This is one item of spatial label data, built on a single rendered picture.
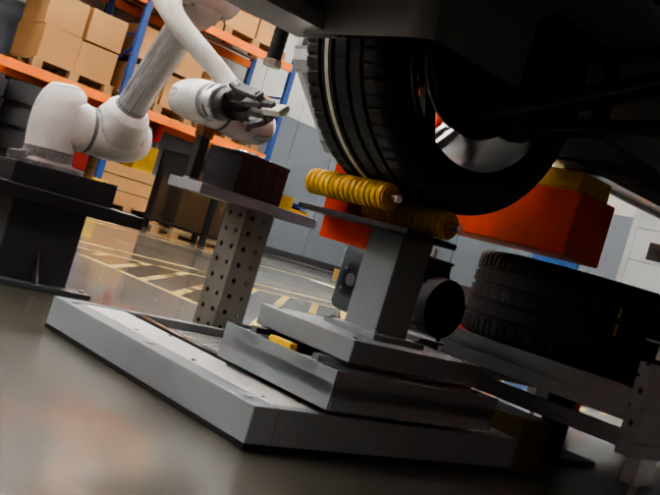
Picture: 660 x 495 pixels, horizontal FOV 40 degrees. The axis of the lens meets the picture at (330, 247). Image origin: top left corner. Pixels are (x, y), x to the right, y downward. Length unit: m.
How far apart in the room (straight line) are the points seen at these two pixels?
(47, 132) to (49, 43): 9.43
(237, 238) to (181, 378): 0.90
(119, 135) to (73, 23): 9.55
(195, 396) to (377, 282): 0.46
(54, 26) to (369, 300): 10.71
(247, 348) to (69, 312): 0.51
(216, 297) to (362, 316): 0.79
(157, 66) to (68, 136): 0.36
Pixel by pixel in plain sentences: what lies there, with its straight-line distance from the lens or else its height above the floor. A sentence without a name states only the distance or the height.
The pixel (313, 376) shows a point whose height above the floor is 0.14.
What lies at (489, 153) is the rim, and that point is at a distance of 2.10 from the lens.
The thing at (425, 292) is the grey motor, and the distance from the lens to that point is 2.21.
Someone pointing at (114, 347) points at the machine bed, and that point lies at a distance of 2.00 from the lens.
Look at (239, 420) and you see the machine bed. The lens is 1.63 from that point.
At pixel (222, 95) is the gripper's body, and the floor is 0.65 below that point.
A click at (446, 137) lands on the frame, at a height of 0.71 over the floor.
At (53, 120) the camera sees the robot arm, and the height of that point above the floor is 0.51.
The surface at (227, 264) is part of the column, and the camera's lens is 2.62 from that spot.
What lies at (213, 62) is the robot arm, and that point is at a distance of 2.49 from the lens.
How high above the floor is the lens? 0.37
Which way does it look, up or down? level
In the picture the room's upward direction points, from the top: 17 degrees clockwise
